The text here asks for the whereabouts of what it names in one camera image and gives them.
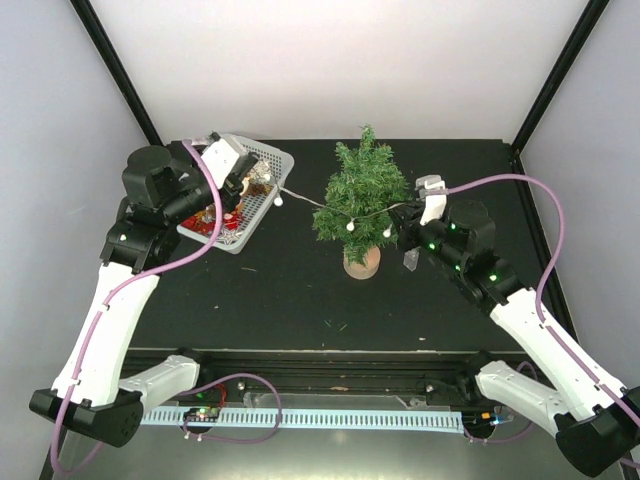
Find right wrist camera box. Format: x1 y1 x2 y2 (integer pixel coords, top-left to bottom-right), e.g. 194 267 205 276
415 175 447 226

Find red gift box ornament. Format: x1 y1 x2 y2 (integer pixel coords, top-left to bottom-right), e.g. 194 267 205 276
180 211 215 236

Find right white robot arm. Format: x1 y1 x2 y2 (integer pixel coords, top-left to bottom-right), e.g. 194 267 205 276
390 201 639 478

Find white wooden snowflake ornament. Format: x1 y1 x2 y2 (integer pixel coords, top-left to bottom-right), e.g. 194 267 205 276
249 160 274 184

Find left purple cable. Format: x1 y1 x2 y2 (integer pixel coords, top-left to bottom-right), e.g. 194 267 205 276
49 138 284 475

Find small green christmas tree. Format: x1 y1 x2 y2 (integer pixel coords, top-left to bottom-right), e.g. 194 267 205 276
312 125 410 280

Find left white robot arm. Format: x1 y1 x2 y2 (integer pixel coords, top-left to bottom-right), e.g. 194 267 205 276
29 140 258 447

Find white plastic basket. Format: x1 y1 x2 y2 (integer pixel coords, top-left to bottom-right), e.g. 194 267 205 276
191 135 294 254

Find light blue cable duct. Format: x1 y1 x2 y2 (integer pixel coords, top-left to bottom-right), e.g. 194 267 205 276
141 406 464 434

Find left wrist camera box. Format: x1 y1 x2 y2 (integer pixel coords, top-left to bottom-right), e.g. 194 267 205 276
201 135 247 187

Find white ball light string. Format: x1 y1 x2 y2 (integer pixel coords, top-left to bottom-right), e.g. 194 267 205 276
272 182 421 272

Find small circuit board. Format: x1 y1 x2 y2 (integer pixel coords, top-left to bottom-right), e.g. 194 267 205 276
183 407 220 423

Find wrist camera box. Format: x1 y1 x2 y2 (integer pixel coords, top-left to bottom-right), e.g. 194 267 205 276
201 135 247 187
415 175 447 226

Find silver star ornament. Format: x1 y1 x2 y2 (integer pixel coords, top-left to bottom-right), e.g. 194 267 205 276
216 227 243 246

